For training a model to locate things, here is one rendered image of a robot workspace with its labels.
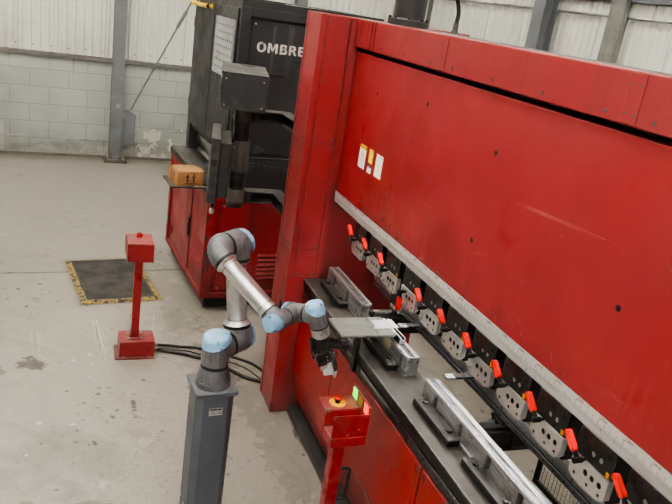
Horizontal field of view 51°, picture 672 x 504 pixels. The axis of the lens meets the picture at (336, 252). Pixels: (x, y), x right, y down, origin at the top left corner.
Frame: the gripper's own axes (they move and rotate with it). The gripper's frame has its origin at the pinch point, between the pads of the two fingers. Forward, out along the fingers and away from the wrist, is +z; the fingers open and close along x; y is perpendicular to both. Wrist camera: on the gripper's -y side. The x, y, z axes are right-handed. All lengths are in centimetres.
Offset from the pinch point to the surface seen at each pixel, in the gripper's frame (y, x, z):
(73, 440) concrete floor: 122, -101, 53
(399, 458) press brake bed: -11.4, 28.5, 29.1
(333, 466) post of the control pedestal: 11.4, 7.2, 39.1
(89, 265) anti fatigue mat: 103, -344, 56
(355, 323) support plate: -21.4, -29.2, -1.2
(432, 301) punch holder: -43, 12, -25
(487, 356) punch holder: -41, 54, -23
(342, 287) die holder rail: -34, -83, 9
